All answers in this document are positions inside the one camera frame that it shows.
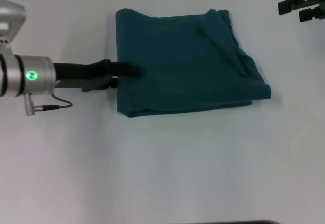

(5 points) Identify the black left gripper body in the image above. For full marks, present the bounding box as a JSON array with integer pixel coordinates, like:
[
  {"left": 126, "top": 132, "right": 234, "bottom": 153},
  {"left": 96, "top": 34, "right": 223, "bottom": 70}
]
[{"left": 51, "top": 60, "right": 119, "bottom": 93}]

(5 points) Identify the teal t-shirt with beige print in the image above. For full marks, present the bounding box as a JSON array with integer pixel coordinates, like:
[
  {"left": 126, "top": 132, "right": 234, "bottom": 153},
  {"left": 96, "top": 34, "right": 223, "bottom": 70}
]
[{"left": 115, "top": 8, "right": 272, "bottom": 119}]

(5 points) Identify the small silver plug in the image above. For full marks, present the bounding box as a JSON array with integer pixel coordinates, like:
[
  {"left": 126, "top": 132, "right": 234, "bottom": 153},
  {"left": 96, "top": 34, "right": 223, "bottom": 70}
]
[{"left": 23, "top": 94, "right": 37, "bottom": 117}]

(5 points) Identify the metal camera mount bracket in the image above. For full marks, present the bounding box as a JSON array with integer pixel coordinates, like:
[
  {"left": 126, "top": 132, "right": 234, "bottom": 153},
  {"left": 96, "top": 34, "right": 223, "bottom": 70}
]
[{"left": 0, "top": 40, "right": 15, "bottom": 57}]

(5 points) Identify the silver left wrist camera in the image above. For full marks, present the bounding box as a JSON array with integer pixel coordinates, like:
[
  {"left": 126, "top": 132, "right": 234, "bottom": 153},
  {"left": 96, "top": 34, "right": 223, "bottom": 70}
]
[{"left": 0, "top": 0, "right": 27, "bottom": 44}]

